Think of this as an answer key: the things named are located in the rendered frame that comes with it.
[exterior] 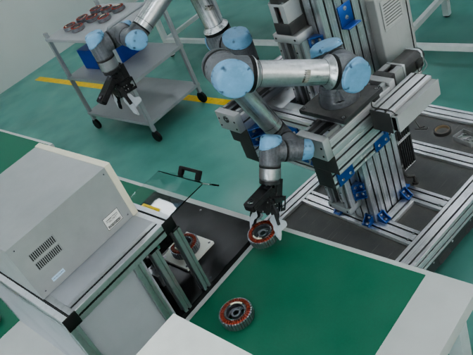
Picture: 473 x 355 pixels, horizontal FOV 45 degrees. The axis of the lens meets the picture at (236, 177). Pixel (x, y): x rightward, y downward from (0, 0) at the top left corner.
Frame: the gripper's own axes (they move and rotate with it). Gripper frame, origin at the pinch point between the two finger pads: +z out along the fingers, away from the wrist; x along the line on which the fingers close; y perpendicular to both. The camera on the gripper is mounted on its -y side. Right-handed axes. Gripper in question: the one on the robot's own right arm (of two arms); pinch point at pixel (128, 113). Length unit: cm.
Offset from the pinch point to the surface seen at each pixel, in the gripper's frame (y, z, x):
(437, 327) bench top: -2, 40, -138
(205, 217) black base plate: -6, 38, -38
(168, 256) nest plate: -29, 37, -42
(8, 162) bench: -34, 40, 127
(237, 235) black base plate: -7, 38, -58
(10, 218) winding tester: -65, -17, -47
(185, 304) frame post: -40, 36, -69
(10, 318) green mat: -84, 40, -3
